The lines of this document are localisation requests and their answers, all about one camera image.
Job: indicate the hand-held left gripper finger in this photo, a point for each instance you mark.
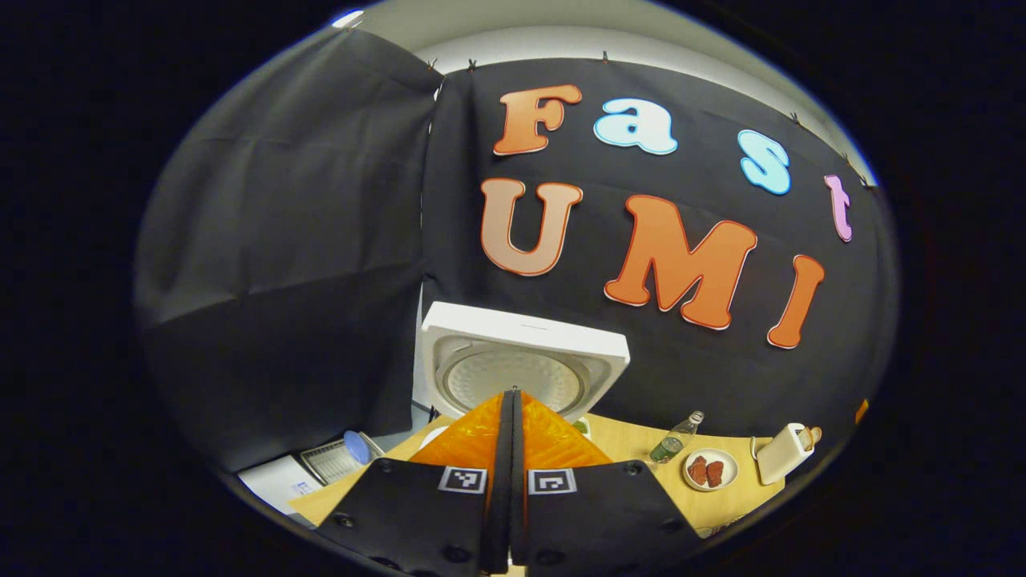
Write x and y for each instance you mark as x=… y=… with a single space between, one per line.
x=502 y=513
x=519 y=513

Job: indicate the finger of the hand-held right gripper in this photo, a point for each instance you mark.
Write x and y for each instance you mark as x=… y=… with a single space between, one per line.
x=862 y=410

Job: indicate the white rice cooker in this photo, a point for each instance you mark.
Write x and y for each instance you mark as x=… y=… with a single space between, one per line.
x=521 y=336

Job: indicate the toasted bread slice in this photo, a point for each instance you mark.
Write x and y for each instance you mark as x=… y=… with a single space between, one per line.
x=809 y=437

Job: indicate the white toaster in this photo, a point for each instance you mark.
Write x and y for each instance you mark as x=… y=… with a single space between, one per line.
x=781 y=461

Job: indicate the white round plate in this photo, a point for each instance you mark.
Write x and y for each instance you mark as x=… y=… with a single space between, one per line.
x=725 y=461

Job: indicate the blue round lid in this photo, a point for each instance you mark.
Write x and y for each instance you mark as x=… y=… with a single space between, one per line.
x=357 y=447

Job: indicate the clear plastic water bottle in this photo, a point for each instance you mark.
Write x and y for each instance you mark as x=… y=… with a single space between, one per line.
x=672 y=445

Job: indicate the white slatted tray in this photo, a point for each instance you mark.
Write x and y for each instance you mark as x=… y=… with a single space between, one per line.
x=329 y=461

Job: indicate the white flat box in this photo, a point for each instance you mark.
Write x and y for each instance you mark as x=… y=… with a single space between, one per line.
x=276 y=481

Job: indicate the black backdrop cloth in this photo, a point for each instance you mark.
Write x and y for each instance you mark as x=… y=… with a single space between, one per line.
x=280 y=240

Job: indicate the ceiling light panel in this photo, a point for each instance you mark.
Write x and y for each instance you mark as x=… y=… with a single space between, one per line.
x=347 y=18

